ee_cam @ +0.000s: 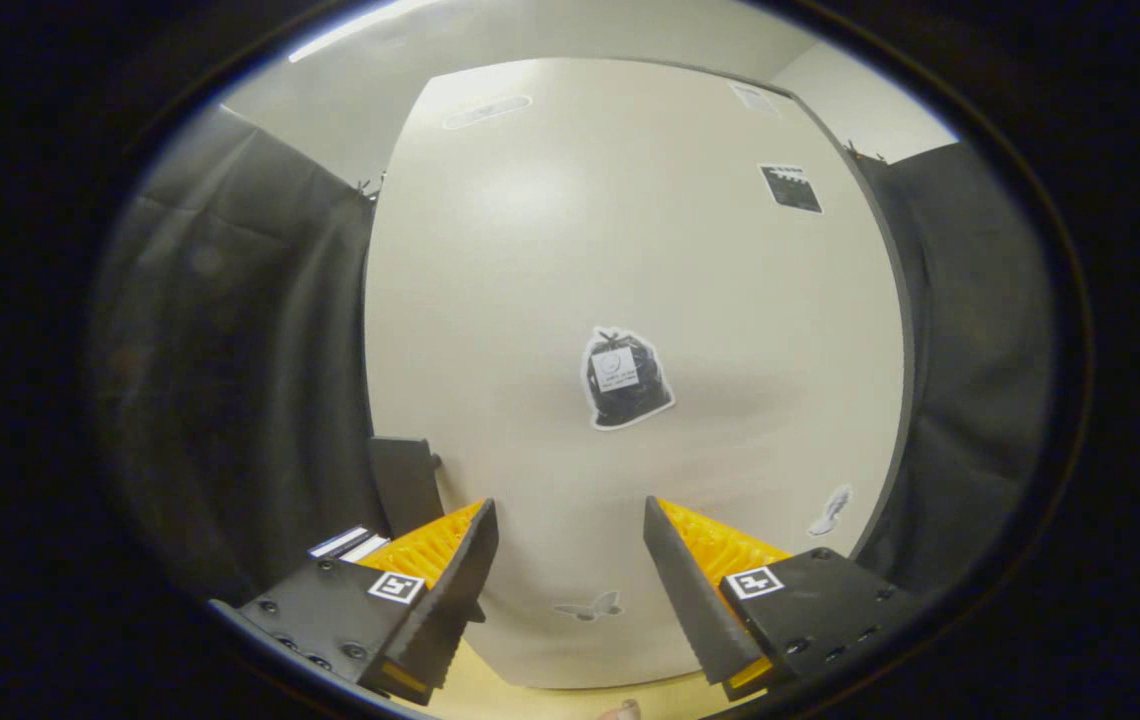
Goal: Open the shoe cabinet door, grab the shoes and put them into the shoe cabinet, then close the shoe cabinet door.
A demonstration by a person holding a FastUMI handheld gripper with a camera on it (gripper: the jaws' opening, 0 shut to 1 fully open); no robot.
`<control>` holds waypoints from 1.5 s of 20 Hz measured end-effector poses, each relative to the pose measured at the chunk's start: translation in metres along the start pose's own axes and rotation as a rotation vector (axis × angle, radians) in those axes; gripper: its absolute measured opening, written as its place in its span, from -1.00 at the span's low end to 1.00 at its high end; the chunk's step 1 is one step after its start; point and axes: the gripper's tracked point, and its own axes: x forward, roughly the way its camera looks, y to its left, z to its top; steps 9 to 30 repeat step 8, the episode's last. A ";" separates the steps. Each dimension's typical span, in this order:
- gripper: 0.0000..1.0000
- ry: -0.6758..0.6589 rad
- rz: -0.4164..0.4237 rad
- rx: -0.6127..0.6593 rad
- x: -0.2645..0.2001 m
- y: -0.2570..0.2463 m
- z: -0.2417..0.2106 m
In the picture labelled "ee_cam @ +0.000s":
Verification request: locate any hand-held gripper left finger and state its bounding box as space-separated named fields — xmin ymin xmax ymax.
xmin=230 ymin=498 xmax=499 ymax=707

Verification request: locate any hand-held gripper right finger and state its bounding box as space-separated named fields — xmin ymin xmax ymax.
xmin=643 ymin=495 xmax=931 ymax=703

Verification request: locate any black cabinet door handle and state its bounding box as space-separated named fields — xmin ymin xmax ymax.
xmin=368 ymin=437 xmax=444 ymax=541

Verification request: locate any white shoe cabinet door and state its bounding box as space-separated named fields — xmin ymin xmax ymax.
xmin=362 ymin=57 xmax=916 ymax=691

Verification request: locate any dark small standing box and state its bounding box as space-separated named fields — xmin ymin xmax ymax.
xmin=310 ymin=527 xmax=371 ymax=559

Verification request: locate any black backdrop cloth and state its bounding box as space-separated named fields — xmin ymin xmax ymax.
xmin=90 ymin=105 xmax=1061 ymax=641

